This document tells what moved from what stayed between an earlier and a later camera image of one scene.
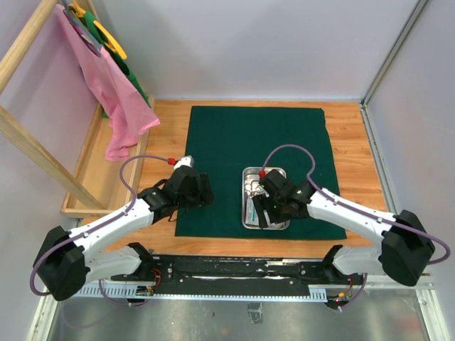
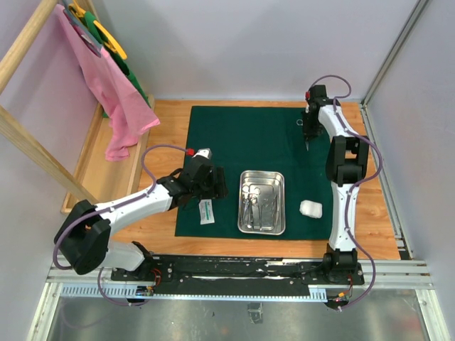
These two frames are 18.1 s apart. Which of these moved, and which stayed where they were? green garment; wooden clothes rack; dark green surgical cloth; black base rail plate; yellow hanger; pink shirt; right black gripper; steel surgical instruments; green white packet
Moved: green white packet; right black gripper; steel surgical instruments
Stayed: yellow hanger; black base rail plate; dark green surgical cloth; pink shirt; wooden clothes rack; green garment
